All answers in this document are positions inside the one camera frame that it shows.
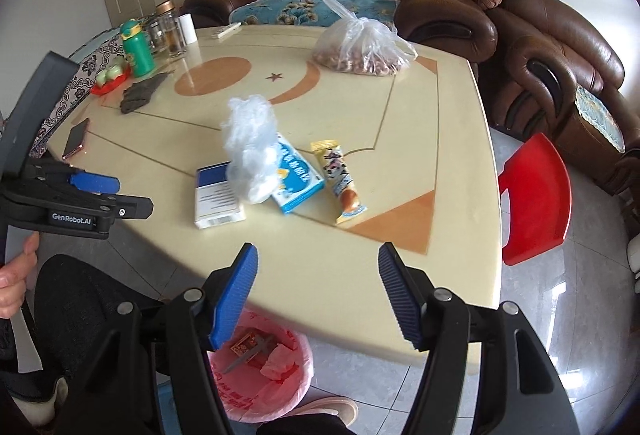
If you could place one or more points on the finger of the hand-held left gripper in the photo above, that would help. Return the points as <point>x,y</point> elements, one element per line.
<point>130,207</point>
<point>95,183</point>

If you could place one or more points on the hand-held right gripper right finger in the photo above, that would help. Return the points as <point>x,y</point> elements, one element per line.
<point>400,295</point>

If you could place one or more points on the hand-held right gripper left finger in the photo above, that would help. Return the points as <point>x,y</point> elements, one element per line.
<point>235,295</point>

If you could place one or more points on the red cardboard box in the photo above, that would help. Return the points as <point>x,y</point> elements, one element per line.
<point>245,342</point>

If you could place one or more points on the white tissue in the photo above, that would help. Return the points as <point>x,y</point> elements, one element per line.
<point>277,362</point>

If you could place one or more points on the white and blue box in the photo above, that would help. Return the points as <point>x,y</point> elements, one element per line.
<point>215,197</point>

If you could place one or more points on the pink-lined trash bin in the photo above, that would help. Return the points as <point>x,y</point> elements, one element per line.
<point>280,397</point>

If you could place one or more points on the yellow cow-print snack wrapper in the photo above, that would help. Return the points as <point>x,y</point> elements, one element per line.
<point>340,185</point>

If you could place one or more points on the small blue carton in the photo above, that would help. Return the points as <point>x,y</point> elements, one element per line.
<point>300,177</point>

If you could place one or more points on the person's left hand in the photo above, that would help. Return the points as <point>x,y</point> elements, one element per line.
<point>12,282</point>

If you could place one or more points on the black smartphone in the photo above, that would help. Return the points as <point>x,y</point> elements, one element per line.
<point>76,139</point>

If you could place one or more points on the patterned daybed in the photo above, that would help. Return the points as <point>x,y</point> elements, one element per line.
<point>87,65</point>

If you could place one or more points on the red tray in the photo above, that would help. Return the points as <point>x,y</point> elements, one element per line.
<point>107,87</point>

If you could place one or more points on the beige wooden table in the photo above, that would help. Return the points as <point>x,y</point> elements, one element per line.
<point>325,315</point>

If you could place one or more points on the small green cup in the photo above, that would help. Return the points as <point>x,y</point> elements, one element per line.
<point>102,76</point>
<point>115,70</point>

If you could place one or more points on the dark grey cloth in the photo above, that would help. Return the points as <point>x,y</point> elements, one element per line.
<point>142,95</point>

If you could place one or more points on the green kids water bottle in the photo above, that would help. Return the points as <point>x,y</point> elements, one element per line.
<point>137,52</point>

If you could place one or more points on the person's light shoe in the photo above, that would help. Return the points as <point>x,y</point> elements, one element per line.
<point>330,407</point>

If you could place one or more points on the clear glass tumbler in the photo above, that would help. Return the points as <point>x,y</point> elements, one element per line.
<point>155,37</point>

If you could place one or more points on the glass bottle with copper lid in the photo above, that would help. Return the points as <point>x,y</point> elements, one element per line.
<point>172,32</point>

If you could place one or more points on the red plastic chair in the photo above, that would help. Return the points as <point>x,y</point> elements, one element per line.
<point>537,195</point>

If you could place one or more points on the white cylindrical cup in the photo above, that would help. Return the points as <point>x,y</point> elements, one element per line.
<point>187,29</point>

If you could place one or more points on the white remote control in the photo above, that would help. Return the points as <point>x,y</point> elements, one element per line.
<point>225,31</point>

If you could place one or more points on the blue floral blanket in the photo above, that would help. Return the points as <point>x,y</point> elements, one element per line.
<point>280,10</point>

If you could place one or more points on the clear plastic bag of nuts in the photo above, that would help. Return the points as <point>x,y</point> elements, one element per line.
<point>360,45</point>

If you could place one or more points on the teal seat cover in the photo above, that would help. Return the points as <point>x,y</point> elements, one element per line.
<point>600,117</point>

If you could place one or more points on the brown leather armchair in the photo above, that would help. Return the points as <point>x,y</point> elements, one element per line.
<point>550,30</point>

